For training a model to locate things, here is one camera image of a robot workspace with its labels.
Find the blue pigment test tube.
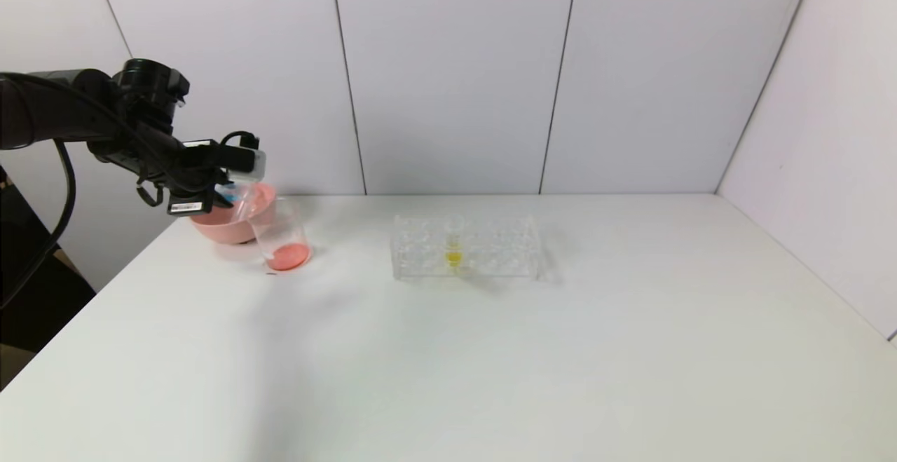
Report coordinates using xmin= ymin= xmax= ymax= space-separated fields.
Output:
xmin=214 ymin=182 xmax=264 ymax=223

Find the yellow pigment test tube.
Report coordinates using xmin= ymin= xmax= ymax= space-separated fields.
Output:
xmin=444 ymin=214 xmax=465 ymax=271

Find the clear acrylic test tube rack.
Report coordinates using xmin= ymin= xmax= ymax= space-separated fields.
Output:
xmin=390 ymin=214 xmax=542 ymax=282

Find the clear glass beaker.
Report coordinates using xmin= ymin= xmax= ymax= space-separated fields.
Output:
xmin=247 ymin=198 xmax=313 ymax=273

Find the pink plastic bowl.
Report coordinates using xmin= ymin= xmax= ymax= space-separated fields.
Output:
xmin=188 ymin=182 xmax=278 ymax=245

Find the black background furniture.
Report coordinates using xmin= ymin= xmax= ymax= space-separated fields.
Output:
xmin=0 ymin=168 xmax=96 ymax=352

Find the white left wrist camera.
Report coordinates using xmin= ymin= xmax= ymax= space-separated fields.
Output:
xmin=223 ymin=133 xmax=268 ymax=177

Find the black camera cable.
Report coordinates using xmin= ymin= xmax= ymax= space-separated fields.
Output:
xmin=0 ymin=73 xmax=260 ymax=308

